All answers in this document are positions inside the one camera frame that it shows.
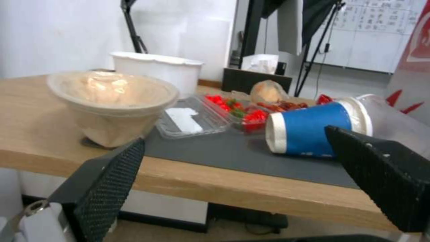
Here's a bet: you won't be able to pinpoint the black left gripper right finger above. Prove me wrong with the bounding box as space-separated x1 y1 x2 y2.
325 125 430 233

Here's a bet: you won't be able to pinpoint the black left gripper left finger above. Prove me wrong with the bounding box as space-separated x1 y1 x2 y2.
0 137 146 242

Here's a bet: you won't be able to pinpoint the bread in clear bag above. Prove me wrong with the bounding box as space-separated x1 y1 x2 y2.
250 80 290 103

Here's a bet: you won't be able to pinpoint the clear plastic cup with lid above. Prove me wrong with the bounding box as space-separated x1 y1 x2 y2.
337 94 430 160

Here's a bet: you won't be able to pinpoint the beige paper bowl with lid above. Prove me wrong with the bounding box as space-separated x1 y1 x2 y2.
46 70 180 148

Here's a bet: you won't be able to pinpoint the blue paper cup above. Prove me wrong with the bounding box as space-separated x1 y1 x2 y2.
265 102 353 158

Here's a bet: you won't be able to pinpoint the red dried chili snacks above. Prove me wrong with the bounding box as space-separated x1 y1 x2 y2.
256 99 311 113

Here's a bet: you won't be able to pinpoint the clear plastic clamshell container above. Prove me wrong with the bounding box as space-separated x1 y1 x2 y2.
155 95 232 139

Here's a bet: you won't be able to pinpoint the red and white banner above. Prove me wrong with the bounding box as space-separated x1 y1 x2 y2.
385 0 430 119

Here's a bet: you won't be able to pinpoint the white plastic tub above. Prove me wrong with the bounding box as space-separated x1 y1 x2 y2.
110 51 205 99

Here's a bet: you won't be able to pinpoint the white board with writing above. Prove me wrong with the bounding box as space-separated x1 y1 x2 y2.
315 0 425 74

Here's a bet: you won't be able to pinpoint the dark grey desk mat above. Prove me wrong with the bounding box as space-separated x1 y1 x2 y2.
143 98 361 189

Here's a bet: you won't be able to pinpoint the strawberries in clear tray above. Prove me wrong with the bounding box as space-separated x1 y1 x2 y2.
204 93 269 134

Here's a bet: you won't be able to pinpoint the black tissue box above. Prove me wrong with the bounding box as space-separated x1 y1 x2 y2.
221 54 293 95

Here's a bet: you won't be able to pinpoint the black softbox with stand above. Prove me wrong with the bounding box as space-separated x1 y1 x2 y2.
240 0 346 97

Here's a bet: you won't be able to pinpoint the black light stand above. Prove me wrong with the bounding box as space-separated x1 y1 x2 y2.
120 0 148 53

